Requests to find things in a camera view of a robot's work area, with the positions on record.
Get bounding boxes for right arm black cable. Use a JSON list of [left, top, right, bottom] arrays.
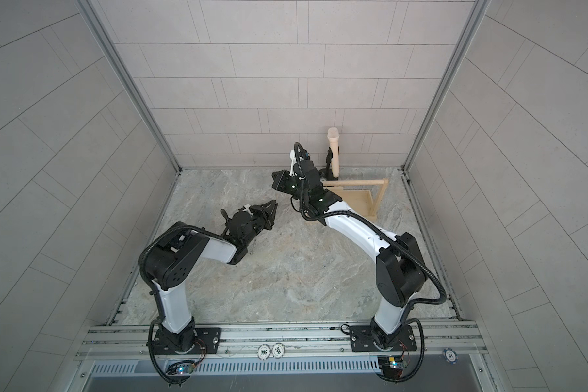
[[292, 141, 448, 383]]

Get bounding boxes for wooden jewelry display stand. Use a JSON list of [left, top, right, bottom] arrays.
[[323, 178, 390, 221]]

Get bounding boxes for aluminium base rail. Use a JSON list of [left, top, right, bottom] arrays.
[[75, 319, 488, 360]]

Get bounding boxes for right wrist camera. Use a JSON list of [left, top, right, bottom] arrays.
[[289, 150, 297, 176]]

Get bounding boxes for ventilation grille strip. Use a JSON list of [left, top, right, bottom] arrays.
[[91, 356, 381, 377]]

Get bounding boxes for left green circuit board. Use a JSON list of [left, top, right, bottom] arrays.
[[166, 360, 199, 377]]

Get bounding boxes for poker chip on rail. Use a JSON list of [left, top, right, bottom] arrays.
[[257, 344, 271, 361], [271, 343, 285, 359]]

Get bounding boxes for aluminium corner profile right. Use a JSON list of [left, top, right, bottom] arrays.
[[402, 0, 493, 172]]

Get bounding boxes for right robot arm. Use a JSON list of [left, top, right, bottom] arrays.
[[272, 160, 429, 351]]

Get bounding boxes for green circuit board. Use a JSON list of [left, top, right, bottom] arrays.
[[166, 360, 199, 377], [377, 357, 408, 379]]

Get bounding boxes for right poker chip on rail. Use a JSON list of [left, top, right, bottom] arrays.
[[271, 343, 285, 359]]

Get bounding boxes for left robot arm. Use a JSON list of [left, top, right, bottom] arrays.
[[138, 200, 278, 354]]

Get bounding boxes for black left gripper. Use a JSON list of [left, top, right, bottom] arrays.
[[240, 201, 278, 248]]

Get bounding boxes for aluminium corner profile left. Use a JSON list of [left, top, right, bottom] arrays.
[[75, 0, 182, 173]]

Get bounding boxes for right green circuit board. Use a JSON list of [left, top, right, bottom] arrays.
[[377, 357, 408, 379]]

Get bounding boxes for blue poker chip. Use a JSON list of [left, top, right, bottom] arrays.
[[443, 348, 457, 364]]

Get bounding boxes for left poker chip on rail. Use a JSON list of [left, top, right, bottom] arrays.
[[257, 344, 271, 361]]

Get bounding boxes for aluminium corner profile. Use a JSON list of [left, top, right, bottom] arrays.
[[402, 0, 493, 172], [75, 0, 182, 173]]

